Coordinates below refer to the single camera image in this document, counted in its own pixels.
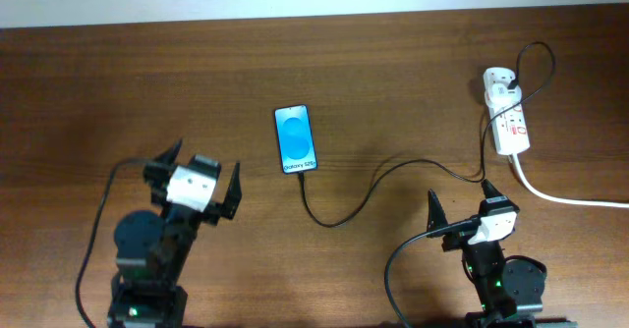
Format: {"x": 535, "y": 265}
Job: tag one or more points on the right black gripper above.
{"x": 458, "y": 238}

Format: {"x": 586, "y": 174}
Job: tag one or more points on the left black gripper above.
{"x": 158, "y": 179}

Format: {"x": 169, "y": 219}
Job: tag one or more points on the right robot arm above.
{"x": 509, "y": 288}

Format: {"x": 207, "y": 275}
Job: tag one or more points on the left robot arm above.
{"x": 152, "y": 248}

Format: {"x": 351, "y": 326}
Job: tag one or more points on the white USB charger plug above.
{"x": 499, "y": 96}

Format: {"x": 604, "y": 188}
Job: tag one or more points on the white power strip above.
{"x": 508, "y": 124}

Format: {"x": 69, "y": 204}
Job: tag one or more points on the blue Samsung Galaxy smartphone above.
{"x": 295, "y": 139}

